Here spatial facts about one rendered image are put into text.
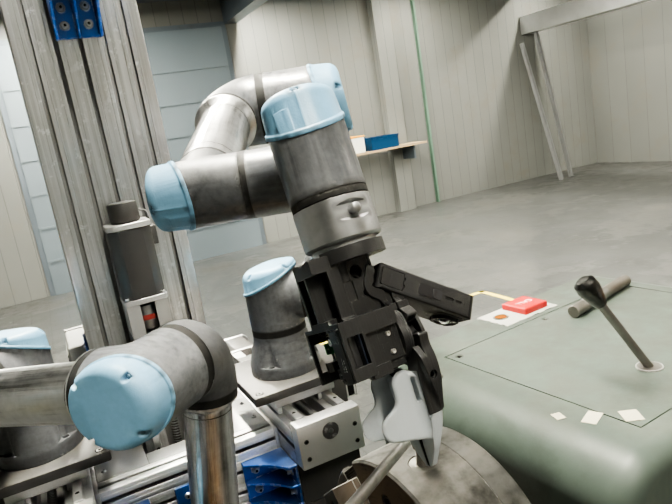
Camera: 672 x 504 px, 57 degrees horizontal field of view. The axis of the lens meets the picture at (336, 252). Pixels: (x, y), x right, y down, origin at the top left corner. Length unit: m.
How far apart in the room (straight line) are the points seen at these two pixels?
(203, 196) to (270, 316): 0.64
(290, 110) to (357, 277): 0.16
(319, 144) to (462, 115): 10.93
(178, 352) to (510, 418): 0.44
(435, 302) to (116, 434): 0.43
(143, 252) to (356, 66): 9.27
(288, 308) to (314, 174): 0.75
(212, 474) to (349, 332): 0.53
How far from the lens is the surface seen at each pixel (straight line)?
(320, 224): 0.54
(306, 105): 0.57
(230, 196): 0.66
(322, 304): 0.55
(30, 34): 1.37
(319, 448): 1.24
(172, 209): 0.67
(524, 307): 1.21
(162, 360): 0.82
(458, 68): 11.50
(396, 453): 0.69
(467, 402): 0.92
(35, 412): 0.96
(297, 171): 0.55
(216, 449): 0.99
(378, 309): 0.54
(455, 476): 0.80
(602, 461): 0.79
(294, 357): 1.29
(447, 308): 0.60
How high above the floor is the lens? 1.66
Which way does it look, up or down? 12 degrees down
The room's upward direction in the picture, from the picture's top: 10 degrees counter-clockwise
